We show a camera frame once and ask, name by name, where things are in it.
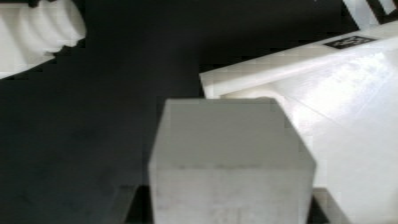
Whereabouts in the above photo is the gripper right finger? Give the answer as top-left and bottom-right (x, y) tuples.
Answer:
(307, 188), (352, 224)

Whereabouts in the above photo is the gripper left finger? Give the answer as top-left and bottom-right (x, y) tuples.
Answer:
(112, 185), (153, 224)

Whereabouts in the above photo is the white table leg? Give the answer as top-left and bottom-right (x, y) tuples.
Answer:
(0, 0), (87, 79)
(147, 98), (316, 224)

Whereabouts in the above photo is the white square tabletop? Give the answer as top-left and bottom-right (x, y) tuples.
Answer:
(199, 21), (398, 224)

